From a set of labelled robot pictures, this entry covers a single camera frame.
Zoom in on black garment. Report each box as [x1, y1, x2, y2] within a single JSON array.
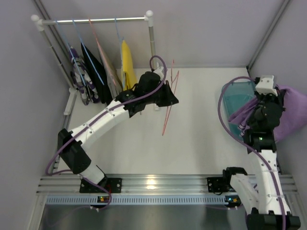
[[81, 45, 113, 104]]

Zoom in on purple trousers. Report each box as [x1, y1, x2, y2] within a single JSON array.
[[227, 84, 307, 144]]

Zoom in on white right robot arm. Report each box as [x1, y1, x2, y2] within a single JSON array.
[[223, 89, 301, 230]]

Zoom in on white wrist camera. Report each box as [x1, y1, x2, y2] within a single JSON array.
[[255, 75, 278, 96], [153, 66, 167, 79]]

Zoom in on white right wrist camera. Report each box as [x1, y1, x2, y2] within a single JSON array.
[[255, 75, 278, 96]]

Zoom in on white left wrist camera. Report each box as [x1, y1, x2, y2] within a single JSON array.
[[153, 66, 167, 79]]

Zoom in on purple white patterned garment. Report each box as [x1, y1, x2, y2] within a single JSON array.
[[68, 45, 100, 105]]

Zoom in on white clothes rack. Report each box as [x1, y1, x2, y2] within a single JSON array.
[[31, 10, 156, 116]]

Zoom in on pink wire hanger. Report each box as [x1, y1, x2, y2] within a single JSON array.
[[89, 20, 117, 87], [162, 59, 179, 136]]

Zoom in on teal transparent plastic basin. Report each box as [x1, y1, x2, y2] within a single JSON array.
[[221, 81, 259, 142]]

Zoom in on grey beige garment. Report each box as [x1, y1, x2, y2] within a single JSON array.
[[96, 40, 123, 98]]

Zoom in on yellow garment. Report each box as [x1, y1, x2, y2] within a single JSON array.
[[121, 40, 137, 90]]

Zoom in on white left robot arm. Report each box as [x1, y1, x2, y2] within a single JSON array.
[[58, 67, 179, 187]]

